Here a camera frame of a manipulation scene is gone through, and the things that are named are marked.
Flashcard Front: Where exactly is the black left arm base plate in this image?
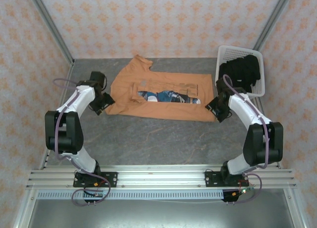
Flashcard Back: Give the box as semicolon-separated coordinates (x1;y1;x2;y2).
73;171;118;188

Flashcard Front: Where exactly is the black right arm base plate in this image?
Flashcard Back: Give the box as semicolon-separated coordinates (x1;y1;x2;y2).
205;170;250;188

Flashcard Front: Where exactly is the aluminium mounting rail beam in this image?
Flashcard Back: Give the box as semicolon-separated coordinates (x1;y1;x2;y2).
25;164;298;190

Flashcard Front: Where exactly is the black t-shirt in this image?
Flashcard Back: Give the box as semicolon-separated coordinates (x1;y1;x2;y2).
218;54;261;94

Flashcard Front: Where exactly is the grey slotted cable duct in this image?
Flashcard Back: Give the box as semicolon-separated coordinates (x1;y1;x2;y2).
36;190;225;200

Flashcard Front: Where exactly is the orange printed t-shirt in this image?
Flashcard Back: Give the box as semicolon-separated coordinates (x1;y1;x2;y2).
105;54;215;122

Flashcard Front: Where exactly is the grey metal sheet panel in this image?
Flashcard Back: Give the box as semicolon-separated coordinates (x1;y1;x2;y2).
26;199;297;228

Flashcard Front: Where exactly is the aluminium frame post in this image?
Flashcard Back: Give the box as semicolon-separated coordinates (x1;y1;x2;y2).
25;0;75;66
252;0;296;52

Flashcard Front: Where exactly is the white plastic laundry basket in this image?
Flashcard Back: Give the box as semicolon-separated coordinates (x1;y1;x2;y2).
214;45;266;98

